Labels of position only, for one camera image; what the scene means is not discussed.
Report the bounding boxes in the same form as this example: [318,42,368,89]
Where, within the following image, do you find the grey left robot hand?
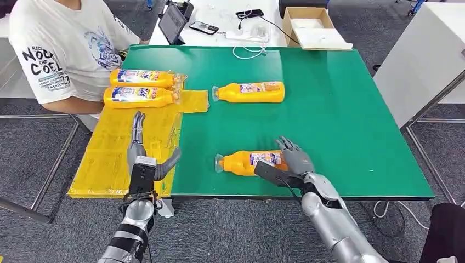
[127,111,182,181]

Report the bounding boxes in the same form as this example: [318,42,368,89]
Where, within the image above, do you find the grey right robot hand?
[275,136,315,177]

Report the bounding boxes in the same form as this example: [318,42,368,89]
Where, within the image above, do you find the orange drink bottle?
[214,150,290,177]
[109,68,188,90]
[103,86,182,110]
[212,81,286,104]

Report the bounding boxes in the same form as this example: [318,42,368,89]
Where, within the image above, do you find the yellow plastic sheet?
[67,71,211,199]

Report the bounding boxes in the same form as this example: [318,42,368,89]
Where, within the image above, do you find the green table mat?
[121,44,435,200]

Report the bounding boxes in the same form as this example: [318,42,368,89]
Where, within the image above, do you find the white table leg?
[157,198,175,219]

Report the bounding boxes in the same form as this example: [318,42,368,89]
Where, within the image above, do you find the white table with metal legs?
[373,2,465,205]
[0,14,99,224]

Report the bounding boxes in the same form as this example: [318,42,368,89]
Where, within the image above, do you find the person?
[8,0,150,116]

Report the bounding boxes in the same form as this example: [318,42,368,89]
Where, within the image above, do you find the open cardboard box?
[282,7,354,51]

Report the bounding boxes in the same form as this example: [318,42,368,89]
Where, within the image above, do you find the white power strip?
[224,22,272,42]

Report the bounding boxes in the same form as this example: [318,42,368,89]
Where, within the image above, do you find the black tablet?
[158,3,188,45]

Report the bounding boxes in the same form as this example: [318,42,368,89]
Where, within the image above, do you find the black tablet stand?
[159,0,194,21]

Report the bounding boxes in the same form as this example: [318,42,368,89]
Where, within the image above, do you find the black power bank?
[235,8,265,19]

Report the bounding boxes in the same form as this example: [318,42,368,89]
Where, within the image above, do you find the black bulky object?
[417,202,465,263]

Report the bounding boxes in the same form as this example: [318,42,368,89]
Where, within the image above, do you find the white desk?
[149,0,291,47]

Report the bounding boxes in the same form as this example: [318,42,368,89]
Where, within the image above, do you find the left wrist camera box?
[128,156,158,199]

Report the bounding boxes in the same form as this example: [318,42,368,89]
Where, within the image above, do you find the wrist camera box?
[253,160,307,190]
[128,156,158,199]

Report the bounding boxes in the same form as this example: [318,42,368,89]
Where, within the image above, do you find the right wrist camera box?
[253,160,307,190]

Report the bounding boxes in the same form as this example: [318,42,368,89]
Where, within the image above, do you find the white looped cable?
[232,43,268,60]

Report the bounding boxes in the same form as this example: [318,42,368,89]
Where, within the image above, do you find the black floor cable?
[359,201,406,237]

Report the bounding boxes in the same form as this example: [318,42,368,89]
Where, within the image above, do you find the white floor cable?
[373,201,430,230]

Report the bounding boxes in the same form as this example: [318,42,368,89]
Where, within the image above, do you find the thin black cable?
[237,15,301,45]

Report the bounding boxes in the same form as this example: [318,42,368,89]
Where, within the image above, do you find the black smartphone with camera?
[189,20,219,36]

